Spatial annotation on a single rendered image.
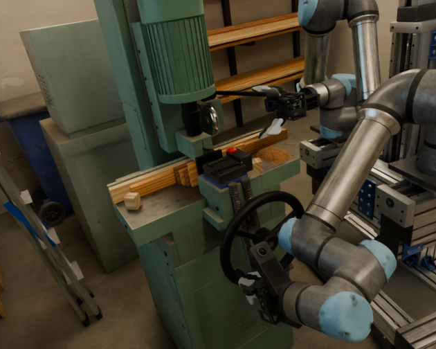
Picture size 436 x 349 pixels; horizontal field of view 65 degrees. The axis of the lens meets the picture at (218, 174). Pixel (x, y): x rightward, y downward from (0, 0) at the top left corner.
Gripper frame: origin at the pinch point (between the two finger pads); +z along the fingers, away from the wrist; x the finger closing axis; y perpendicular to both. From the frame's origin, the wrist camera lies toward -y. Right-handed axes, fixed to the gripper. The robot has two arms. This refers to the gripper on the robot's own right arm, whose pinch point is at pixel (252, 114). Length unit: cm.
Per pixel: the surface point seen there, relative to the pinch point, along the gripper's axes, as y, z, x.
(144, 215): -5.6, 37.5, 19.9
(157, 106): -25.4, 19.4, -4.8
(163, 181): -16.5, 26.3, 16.6
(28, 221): -76, 71, 37
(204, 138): -11.8, 11.4, 5.9
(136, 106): -35.1, 23.4, -4.9
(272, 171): -1.3, -5.2, 20.5
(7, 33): -246, 49, -49
